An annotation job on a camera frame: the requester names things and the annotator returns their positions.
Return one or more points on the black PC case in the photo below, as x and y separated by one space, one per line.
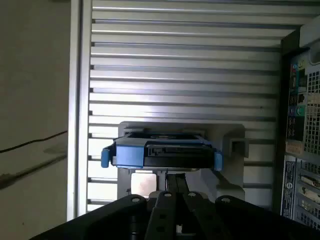
295 125

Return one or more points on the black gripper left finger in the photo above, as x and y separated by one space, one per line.
160 215

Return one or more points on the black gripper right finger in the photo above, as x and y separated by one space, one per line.
250 220

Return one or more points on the hard disk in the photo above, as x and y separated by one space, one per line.
130 156

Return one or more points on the grey parts rack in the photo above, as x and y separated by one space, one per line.
232 155

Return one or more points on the silver CPU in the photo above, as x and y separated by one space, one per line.
143 182

